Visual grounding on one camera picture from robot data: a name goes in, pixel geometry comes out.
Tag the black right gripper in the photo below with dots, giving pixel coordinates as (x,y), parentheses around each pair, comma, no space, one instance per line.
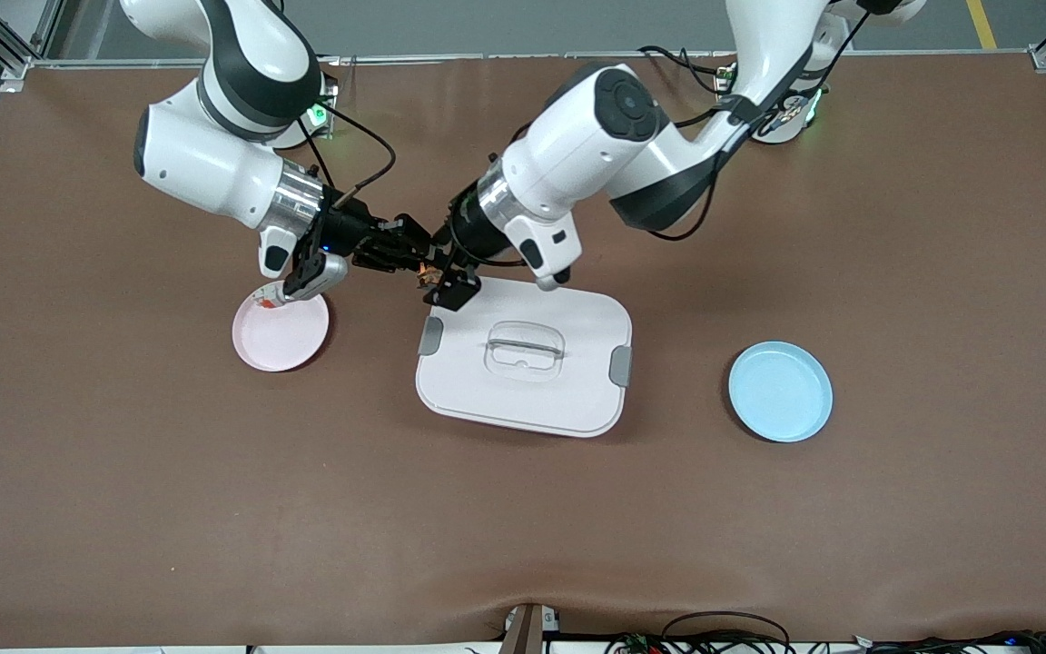
(348,228)

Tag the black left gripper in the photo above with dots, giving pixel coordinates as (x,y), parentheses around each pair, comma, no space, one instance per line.
(468,226)

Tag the orange and black switch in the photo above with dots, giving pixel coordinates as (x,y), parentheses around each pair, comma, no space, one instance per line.
(426,271)

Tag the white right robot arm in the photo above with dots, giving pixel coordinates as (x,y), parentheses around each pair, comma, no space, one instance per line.
(205,163)

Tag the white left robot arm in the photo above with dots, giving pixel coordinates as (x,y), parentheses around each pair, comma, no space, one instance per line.
(596,127)

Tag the grey box latch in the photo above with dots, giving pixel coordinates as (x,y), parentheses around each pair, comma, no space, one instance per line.
(430,336)
(620,366)

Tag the pink round plate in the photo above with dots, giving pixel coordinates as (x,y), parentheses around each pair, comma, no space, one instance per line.
(282,341)

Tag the white lidded storage box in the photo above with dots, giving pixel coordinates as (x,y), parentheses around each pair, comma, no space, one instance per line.
(523,404)

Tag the light blue round plate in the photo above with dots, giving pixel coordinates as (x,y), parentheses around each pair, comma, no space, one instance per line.
(780,392)

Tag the silver table edge rail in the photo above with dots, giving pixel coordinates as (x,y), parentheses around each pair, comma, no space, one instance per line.
(441,56)

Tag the camera mount post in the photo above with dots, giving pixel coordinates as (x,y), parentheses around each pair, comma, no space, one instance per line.
(527,631)

